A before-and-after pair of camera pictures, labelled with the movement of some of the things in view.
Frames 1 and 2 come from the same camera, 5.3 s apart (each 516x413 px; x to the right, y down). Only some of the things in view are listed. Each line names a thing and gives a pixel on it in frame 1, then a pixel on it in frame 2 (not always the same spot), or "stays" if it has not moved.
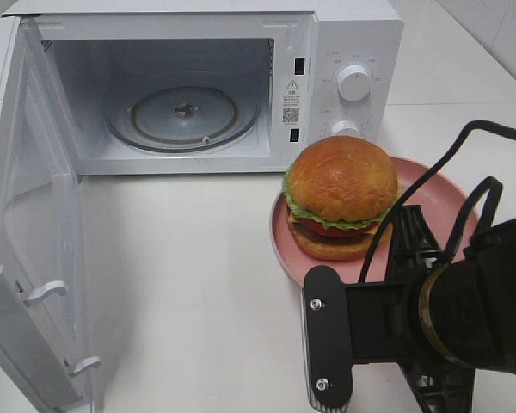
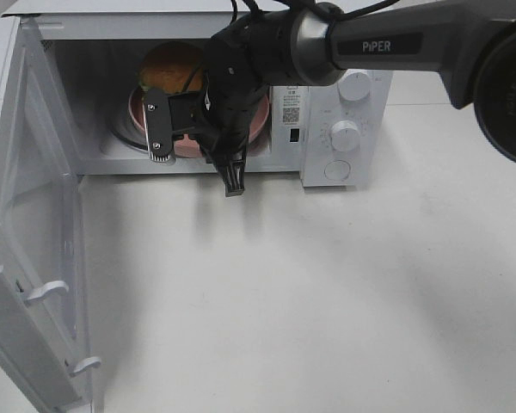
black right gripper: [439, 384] to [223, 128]
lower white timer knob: [344, 128] stays
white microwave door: [33, 338] stays
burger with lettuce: [340, 192] to [173, 67]
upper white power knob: [354, 83] stays
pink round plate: [440, 200] to [197, 147]
